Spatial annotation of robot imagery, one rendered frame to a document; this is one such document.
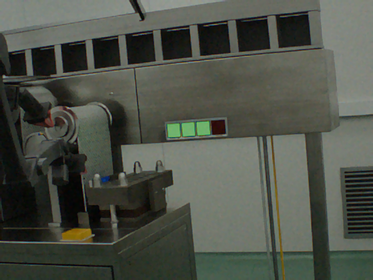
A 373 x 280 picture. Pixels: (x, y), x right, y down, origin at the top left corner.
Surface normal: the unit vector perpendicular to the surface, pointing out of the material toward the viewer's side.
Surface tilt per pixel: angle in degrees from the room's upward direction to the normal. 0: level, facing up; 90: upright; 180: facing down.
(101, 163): 90
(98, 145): 90
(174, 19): 90
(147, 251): 90
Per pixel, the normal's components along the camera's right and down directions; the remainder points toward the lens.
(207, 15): -0.36, 0.11
